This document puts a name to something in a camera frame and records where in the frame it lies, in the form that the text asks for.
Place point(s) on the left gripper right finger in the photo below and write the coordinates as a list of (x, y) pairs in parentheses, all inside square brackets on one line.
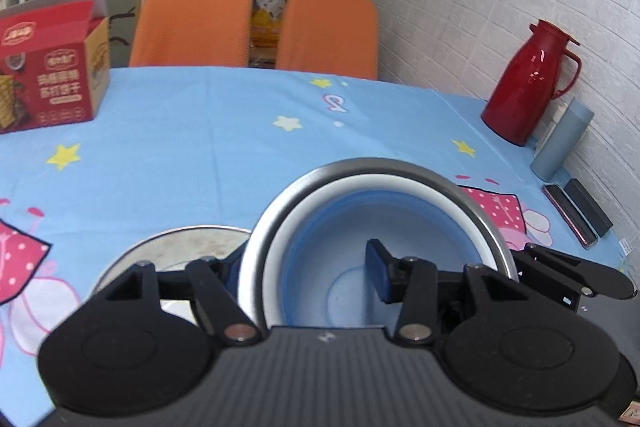
[(517, 345)]

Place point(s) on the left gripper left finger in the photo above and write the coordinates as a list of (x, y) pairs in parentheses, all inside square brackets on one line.
[(146, 340)]

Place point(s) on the white gold-rimmed plate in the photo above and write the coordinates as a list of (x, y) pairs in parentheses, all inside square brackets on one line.
[(173, 249)]

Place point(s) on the white ceramic bowl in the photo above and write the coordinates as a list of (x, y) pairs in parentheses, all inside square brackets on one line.
[(305, 262)]

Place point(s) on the blue plastic bowl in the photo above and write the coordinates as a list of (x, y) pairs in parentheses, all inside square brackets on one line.
[(315, 274)]

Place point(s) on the stainless steel bowl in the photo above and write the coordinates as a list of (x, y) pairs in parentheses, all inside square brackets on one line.
[(256, 250)]

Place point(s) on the smartphone with pink edge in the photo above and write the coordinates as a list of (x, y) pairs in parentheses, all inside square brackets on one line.
[(571, 215)]

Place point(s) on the black rectangular case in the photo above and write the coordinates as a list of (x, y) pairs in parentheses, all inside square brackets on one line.
[(588, 206)]

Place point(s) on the grey-blue tumbler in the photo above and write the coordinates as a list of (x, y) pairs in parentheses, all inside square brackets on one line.
[(563, 134)]

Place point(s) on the red thermos jug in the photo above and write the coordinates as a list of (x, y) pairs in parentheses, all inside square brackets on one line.
[(529, 83)]

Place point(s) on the blue cartoon tablecloth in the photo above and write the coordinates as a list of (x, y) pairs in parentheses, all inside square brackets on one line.
[(174, 147)]

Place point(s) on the red cracker box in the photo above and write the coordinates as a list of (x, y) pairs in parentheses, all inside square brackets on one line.
[(55, 62)]

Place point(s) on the left orange chair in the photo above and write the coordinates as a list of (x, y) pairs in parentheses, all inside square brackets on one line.
[(192, 33)]

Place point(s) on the orange chair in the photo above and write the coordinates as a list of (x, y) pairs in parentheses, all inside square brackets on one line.
[(192, 33), (330, 37)]

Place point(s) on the right orange chair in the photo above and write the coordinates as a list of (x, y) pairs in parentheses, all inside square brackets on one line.
[(330, 37)]

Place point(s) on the yellow snack bag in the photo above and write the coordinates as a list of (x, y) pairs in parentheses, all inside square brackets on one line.
[(270, 4)]

